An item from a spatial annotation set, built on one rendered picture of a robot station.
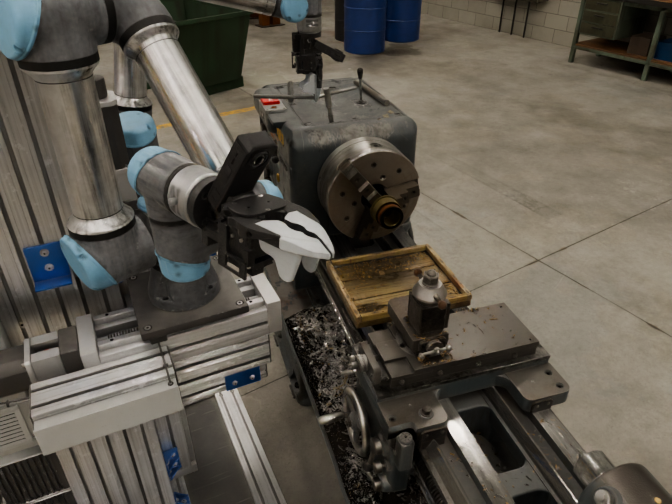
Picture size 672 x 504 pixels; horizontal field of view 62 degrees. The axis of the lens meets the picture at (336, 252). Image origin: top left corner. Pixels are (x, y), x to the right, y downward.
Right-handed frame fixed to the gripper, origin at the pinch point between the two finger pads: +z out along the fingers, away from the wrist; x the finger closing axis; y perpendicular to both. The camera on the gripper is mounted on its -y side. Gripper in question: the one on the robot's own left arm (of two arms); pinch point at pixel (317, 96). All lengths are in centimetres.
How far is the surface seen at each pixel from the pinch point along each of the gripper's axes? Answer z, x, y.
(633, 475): 20, 134, -13
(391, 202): 22.6, 35.0, -12.8
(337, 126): 9.3, 3.6, -5.7
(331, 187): 20.9, 23.4, 2.3
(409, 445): 47, 100, 8
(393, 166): 16.6, 23.4, -17.8
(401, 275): 46, 41, -15
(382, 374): 40, 84, 8
